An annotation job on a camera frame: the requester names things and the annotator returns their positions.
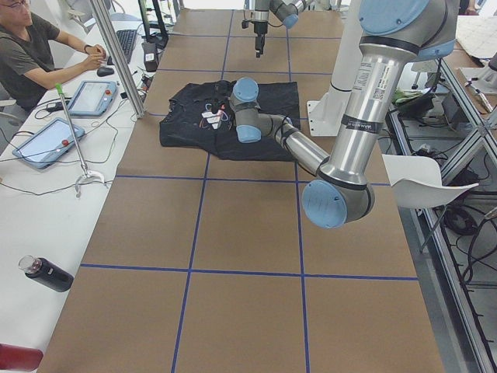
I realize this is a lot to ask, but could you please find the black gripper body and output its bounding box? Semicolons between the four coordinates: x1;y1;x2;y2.
213;80;233;102
252;21;266;45

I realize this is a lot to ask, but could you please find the black graphic t-shirt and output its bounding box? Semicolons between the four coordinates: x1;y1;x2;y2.
159;82;294;162

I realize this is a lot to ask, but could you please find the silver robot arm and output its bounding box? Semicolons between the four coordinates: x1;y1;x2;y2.
245;0;314;58
228;1;459;228

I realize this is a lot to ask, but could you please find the black keyboard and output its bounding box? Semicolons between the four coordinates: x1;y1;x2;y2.
116;29;137;64

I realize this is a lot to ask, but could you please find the black computer mouse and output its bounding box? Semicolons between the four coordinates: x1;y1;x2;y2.
96;66;114;77

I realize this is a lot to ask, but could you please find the upper blue teach pendant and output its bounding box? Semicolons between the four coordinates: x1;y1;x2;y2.
68;80;117;117

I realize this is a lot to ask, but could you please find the blue teach pendant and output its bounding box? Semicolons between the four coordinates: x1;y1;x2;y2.
68;80;117;117
12;117;74;169

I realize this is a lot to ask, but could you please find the silver stick green tip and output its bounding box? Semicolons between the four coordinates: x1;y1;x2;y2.
55;84;106;198

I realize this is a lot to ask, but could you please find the lower blue teach pendant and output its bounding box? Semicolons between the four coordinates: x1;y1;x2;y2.
12;117;74;169

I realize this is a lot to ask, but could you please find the seated person in grey shirt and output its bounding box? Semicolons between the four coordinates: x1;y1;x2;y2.
1;1;106;112

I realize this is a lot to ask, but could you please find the white plastic chair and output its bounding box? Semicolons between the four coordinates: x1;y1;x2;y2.
382;154;479;209

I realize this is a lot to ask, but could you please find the black water bottle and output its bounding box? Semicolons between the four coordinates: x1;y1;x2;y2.
18;255;74;292

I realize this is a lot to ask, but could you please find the red object at edge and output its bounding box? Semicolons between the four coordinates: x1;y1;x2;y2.
1;343;43;371

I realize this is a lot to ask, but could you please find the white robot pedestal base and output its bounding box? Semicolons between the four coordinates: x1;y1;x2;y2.
307;0;363;137

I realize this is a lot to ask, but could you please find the aluminium frame post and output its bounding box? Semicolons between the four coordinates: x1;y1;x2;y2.
89;0;145;119

